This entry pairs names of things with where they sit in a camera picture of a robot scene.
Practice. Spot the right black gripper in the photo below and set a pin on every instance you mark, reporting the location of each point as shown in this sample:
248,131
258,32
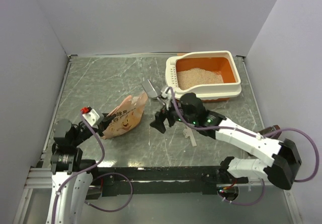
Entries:
159,118

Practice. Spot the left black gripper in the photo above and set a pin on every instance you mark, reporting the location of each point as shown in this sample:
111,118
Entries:
107,119

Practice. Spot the pink cat litter bag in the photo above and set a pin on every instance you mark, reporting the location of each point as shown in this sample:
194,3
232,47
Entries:
127,114

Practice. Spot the metal litter scoop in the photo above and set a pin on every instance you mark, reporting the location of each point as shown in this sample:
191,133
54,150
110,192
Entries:
154,92

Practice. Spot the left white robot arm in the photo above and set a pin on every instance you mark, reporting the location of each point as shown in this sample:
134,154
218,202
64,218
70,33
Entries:
71,175

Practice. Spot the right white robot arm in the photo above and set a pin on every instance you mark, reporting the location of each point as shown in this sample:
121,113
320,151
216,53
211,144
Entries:
273,160

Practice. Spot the cream orange litter box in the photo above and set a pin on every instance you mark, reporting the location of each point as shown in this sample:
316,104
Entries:
211,75

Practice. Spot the clear plastic bag clip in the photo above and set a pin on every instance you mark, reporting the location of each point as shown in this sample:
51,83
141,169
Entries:
188,133

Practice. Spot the brown dustpan brush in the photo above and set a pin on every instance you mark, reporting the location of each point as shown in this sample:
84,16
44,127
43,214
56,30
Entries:
269,130

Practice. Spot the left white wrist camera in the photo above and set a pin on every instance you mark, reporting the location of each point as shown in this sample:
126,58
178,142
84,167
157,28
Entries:
92,116

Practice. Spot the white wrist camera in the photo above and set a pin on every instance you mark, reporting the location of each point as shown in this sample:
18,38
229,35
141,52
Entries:
92,116
166,93

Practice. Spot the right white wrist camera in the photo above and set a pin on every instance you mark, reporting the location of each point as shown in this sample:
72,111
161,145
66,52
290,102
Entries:
166,93

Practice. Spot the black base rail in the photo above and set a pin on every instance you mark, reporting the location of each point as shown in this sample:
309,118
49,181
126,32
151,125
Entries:
114,181

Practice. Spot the aluminium frame rail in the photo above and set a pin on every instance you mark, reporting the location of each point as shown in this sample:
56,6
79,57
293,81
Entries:
242,172

